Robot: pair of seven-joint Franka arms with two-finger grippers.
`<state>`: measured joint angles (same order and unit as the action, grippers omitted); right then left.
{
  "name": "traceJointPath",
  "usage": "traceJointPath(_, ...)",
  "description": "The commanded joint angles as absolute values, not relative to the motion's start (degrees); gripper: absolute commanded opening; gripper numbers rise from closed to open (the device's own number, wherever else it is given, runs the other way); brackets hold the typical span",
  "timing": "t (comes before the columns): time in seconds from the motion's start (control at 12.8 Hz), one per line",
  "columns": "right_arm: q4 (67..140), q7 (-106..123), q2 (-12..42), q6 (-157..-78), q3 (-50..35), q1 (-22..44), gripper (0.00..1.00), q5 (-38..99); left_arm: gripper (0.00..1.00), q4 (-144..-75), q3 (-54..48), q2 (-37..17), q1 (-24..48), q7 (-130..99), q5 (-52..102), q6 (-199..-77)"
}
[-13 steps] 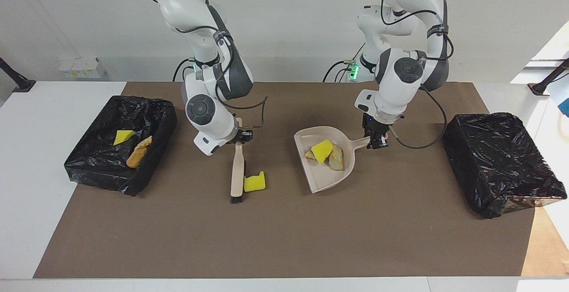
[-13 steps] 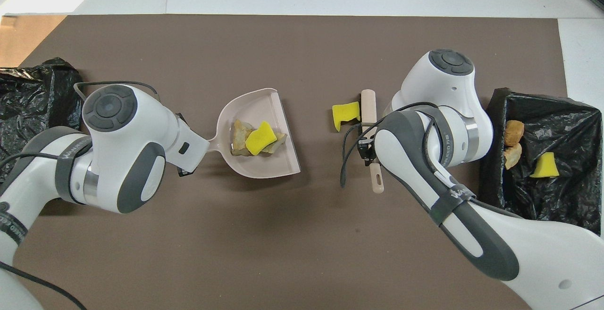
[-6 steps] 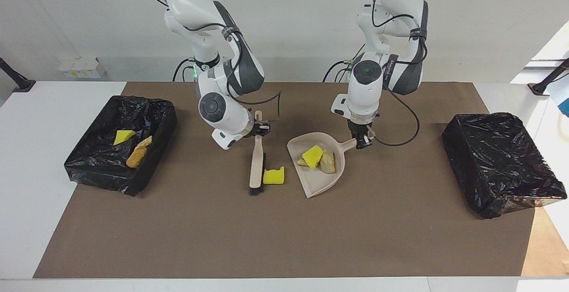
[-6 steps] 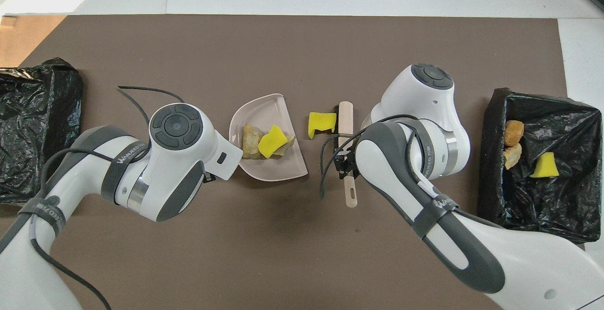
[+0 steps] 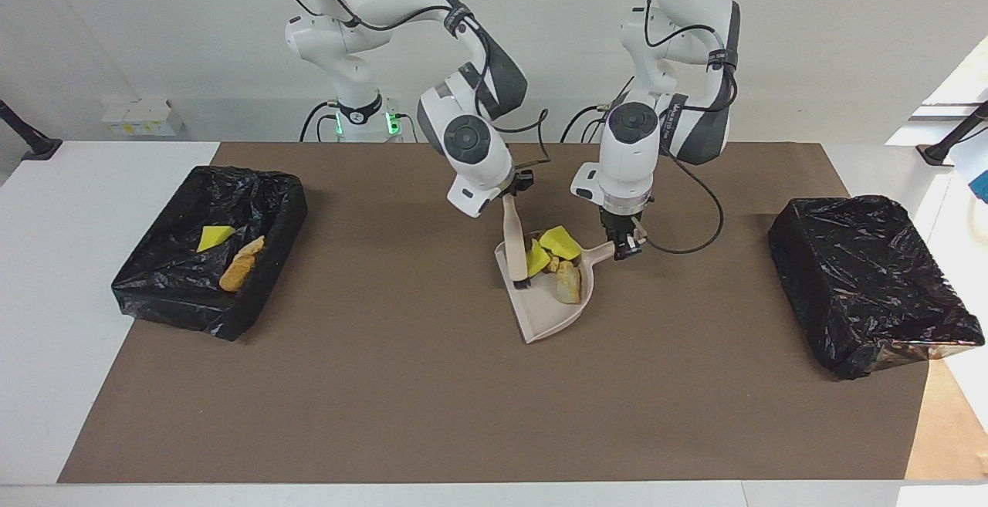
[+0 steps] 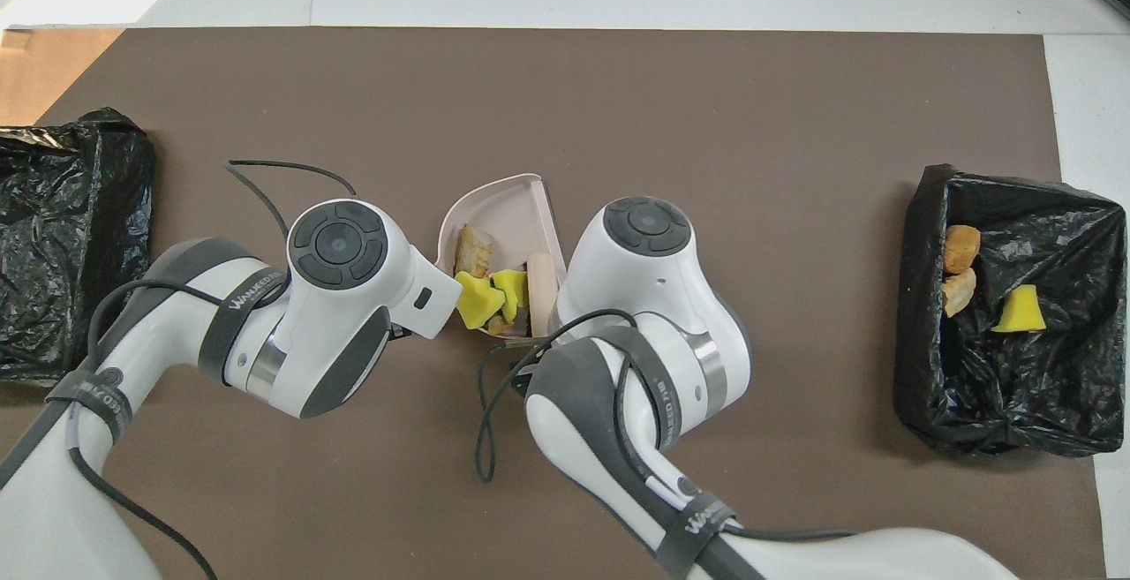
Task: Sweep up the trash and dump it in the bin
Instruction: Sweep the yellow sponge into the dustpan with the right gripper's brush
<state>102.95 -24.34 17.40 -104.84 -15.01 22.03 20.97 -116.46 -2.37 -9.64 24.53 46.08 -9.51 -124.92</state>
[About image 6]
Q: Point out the beige plastic dustpan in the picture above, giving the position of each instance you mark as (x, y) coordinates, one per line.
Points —
(508, 209)

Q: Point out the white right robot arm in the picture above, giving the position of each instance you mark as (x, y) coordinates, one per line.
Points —
(653, 297)

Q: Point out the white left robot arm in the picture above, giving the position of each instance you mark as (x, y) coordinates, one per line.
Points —
(335, 315)

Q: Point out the beige hand brush black bristles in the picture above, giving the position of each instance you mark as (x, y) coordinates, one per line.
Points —
(543, 293)

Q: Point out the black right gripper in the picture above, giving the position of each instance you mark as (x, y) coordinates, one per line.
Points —
(530, 352)

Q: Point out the large yellow sponge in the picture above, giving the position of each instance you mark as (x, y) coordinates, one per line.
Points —
(477, 302)

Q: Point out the striped croissant piece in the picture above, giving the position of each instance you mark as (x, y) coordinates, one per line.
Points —
(474, 252)
(958, 291)

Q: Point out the brown table mat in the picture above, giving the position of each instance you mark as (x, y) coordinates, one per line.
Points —
(706, 94)

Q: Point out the small yellow sponge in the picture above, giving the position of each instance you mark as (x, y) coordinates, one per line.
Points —
(1020, 313)

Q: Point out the brown bread roll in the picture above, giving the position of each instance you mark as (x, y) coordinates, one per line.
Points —
(961, 249)

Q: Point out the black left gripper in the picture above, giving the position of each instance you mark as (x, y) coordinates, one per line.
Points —
(400, 331)

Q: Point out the black bag lined bin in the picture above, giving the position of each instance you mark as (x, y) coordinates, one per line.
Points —
(1015, 386)
(71, 236)

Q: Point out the green and yellow sponge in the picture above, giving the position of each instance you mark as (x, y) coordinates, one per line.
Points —
(512, 284)

